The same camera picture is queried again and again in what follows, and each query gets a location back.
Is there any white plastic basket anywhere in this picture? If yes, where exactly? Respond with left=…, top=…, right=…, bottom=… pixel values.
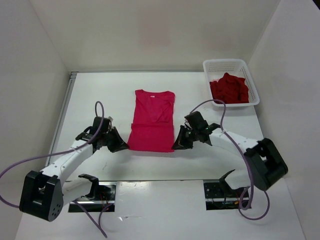
left=203, top=58, right=260, bottom=108

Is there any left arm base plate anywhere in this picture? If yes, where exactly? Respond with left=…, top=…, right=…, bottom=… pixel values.
left=75, top=181, right=117, bottom=213

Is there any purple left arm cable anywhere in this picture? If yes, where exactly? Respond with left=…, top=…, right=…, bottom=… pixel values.
left=0, top=100, right=115, bottom=238

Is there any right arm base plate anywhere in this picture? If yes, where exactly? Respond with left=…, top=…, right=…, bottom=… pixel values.
left=203, top=179, right=244, bottom=211

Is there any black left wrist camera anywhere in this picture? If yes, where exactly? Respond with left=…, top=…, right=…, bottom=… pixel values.
left=90, top=116, right=113, bottom=134

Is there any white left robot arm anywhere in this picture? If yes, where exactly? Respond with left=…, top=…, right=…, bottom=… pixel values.
left=19, top=127, right=129, bottom=222

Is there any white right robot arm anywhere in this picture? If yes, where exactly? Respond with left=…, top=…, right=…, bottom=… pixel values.
left=172, top=123, right=289, bottom=194

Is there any pink-red t-shirt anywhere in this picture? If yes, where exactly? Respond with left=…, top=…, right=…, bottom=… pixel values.
left=128, top=89, right=175, bottom=153

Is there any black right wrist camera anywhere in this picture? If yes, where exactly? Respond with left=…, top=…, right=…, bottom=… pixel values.
left=184, top=111, right=208, bottom=130

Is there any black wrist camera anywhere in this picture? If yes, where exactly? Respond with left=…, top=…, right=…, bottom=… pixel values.
left=90, top=116, right=113, bottom=134
left=184, top=111, right=208, bottom=130

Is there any dark red t-shirt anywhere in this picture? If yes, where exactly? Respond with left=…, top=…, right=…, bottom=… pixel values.
left=209, top=72, right=249, bottom=104

